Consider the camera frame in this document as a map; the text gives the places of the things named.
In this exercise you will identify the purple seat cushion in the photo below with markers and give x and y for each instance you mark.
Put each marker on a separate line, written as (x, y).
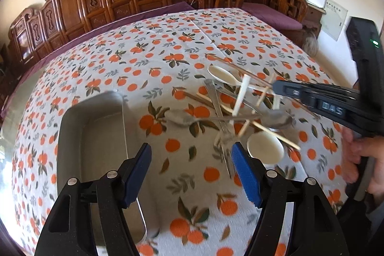
(272, 17)

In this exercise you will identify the white spoon handle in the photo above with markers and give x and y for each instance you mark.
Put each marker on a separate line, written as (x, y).
(243, 90)

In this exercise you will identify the wooden side cabinet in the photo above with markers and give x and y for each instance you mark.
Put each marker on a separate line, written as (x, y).
(312, 18)

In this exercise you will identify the orange print tablecloth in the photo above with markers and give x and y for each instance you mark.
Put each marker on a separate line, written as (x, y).
(201, 210)

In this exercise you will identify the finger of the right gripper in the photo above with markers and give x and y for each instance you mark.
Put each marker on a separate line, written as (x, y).
(312, 101)
(289, 87)

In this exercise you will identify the metal rectangular tray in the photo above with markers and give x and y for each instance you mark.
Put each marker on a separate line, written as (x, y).
(96, 136)

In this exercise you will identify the large white plastic ladle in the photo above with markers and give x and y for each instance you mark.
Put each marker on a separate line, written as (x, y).
(265, 147)

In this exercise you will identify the white plastic spoon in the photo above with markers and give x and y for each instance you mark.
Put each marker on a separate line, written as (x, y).
(226, 77)

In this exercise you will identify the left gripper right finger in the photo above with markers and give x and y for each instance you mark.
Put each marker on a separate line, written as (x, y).
(315, 229)

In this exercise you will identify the brown wooden chopstick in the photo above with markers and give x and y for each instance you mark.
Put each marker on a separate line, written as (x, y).
(206, 101)

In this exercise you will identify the person's right hand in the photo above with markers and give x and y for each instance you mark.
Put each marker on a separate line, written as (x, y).
(352, 152)

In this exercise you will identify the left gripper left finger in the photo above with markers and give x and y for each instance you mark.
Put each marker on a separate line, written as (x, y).
(68, 229)

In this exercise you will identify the metal fork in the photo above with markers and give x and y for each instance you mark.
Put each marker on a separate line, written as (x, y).
(225, 136)

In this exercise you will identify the white wall panel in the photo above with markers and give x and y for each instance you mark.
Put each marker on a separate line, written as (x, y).
(334, 19)

